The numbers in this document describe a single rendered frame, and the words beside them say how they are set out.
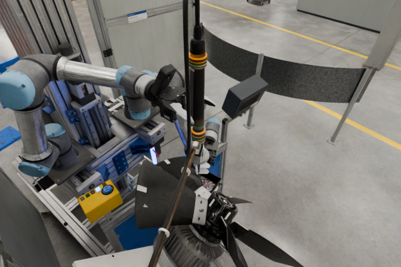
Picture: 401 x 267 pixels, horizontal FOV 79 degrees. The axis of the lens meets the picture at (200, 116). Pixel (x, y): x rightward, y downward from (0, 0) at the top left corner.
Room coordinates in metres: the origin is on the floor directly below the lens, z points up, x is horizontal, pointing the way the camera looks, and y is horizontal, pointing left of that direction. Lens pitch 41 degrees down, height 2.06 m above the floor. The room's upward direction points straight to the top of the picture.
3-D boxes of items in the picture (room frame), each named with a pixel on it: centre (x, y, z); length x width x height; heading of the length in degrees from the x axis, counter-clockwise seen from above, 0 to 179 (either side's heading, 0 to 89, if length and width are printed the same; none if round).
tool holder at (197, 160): (0.51, 0.01, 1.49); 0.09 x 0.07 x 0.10; 166
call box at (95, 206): (0.60, 0.47, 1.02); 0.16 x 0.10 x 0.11; 131
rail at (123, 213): (0.86, 0.17, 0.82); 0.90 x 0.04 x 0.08; 131
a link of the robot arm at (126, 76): (0.70, 0.23, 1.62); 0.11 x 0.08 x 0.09; 51
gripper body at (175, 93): (0.60, 0.10, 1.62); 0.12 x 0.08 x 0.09; 51
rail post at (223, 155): (1.14, -0.16, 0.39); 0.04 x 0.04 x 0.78; 41
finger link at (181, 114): (0.50, 0.05, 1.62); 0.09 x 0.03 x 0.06; 29
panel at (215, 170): (0.86, 0.17, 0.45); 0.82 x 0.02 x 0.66; 131
